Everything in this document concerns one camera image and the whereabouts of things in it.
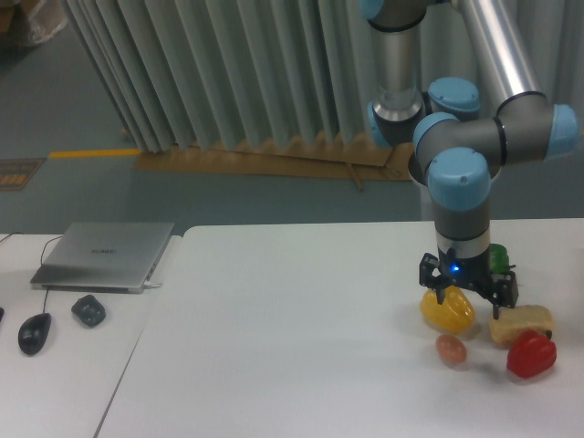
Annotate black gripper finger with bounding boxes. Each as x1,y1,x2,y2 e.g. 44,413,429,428
419,253,452,305
476,271,518,318

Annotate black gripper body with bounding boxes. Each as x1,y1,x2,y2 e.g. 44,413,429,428
433,246,495,292

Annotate yellow bell pepper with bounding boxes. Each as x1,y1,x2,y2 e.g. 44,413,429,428
419,286,475,334

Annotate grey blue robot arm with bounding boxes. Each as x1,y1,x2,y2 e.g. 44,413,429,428
360,1,581,310

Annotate green bell pepper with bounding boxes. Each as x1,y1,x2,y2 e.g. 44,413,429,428
489,243,516,275

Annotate red bell pepper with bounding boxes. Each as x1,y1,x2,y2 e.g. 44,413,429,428
506,329,557,379

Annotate beige bread block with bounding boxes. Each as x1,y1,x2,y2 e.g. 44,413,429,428
489,305,555,349

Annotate brown egg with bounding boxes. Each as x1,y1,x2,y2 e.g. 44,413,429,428
435,334,467,365

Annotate brown cardboard sheet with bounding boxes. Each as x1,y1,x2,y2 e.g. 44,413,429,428
133,132,413,191

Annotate grey folding curtain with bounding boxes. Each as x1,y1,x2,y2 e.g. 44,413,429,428
63,1,581,164

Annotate silver laptop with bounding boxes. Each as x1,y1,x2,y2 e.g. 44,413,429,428
30,222,174,293

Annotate small black device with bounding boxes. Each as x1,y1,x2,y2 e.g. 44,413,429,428
71,295,107,329

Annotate black computer mouse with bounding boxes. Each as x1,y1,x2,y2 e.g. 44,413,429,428
17,312,52,356

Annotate black mouse cable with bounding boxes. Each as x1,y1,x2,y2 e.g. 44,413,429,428
0,232,65,316

